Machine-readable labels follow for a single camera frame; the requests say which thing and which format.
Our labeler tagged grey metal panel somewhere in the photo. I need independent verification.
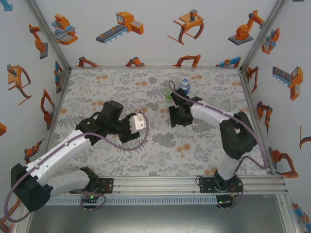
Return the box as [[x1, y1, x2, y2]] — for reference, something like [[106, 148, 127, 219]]
[[25, 205, 286, 233]]

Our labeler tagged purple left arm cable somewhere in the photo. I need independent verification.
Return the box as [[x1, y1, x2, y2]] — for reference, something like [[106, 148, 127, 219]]
[[3, 111, 150, 223]]

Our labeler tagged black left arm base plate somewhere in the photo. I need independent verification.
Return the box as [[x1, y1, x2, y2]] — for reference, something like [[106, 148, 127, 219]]
[[69, 178, 114, 194]]

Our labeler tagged aluminium side frame rail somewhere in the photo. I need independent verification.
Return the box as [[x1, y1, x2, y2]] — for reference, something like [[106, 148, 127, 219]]
[[46, 67, 72, 133], [239, 71, 276, 175]]

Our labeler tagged aluminium rear frame rail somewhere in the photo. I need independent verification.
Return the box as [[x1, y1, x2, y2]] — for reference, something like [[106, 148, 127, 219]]
[[69, 65, 242, 71]]

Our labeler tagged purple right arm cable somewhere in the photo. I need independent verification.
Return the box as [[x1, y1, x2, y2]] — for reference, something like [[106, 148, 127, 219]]
[[168, 80, 269, 211]]

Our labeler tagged green label plastic bottle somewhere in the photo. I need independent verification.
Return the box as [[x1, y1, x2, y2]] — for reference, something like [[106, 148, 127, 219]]
[[164, 86, 175, 102]]

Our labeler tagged aluminium mounting rail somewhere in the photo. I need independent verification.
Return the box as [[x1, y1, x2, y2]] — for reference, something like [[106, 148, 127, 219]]
[[48, 175, 290, 196]]

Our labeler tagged aluminium frame post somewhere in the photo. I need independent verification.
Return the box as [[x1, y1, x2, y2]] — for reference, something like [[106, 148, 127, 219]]
[[239, 0, 291, 73], [25, 0, 72, 73]]

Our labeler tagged blue label plastic bottle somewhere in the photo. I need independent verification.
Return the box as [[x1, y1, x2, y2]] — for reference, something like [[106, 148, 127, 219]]
[[178, 78, 192, 95]]

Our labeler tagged floral patterned table mat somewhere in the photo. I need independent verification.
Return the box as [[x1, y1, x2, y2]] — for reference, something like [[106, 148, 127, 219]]
[[50, 68, 272, 177]]

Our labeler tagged aluminium frame leg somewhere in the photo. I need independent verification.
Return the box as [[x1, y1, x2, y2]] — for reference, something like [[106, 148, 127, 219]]
[[276, 194, 301, 233], [13, 208, 34, 233]]

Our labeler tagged slotted grey cable duct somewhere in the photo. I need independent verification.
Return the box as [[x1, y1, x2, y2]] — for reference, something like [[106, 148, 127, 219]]
[[47, 195, 218, 206]]

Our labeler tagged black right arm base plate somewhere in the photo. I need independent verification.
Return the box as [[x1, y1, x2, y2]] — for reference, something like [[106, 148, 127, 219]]
[[198, 176, 243, 194]]

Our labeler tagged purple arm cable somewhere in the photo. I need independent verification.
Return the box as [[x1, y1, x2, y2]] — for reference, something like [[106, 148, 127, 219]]
[[3, 111, 150, 223], [168, 80, 269, 211]]

